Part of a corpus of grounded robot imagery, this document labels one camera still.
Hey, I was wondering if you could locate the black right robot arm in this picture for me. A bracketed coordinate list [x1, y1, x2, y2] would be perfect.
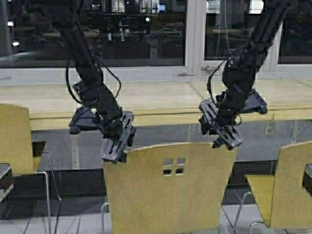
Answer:
[199, 0, 299, 150]

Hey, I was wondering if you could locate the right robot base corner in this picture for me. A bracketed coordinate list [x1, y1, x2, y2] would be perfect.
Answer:
[302, 164, 312, 195]

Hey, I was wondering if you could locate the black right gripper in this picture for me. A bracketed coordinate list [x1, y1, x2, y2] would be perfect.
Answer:
[198, 98, 243, 149]

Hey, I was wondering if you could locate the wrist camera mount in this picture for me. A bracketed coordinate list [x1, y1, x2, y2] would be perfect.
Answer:
[69, 106, 103, 135]
[239, 89, 268, 115]

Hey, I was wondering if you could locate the long wooden counter table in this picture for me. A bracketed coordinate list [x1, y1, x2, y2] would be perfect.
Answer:
[0, 78, 312, 130]

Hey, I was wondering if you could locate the grey window latch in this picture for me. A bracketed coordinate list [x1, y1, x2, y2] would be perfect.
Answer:
[201, 66, 215, 72]

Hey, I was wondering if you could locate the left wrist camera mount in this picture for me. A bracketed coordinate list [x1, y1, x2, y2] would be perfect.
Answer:
[69, 106, 103, 135]

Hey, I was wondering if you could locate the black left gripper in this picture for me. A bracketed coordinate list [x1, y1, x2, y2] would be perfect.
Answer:
[100, 111, 136, 163]

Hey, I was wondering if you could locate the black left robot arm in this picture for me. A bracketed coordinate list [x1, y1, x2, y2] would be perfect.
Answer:
[25, 0, 136, 163]

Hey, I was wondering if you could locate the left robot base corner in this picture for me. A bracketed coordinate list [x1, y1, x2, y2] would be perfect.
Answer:
[0, 163, 14, 202]

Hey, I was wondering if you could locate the yellow wooden chair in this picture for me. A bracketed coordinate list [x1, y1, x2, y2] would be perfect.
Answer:
[0, 103, 61, 233]
[244, 141, 312, 233]
[103, 142, 237, 234]

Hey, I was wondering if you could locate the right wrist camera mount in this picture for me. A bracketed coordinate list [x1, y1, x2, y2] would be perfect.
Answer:
[239, 89, 268, 115]

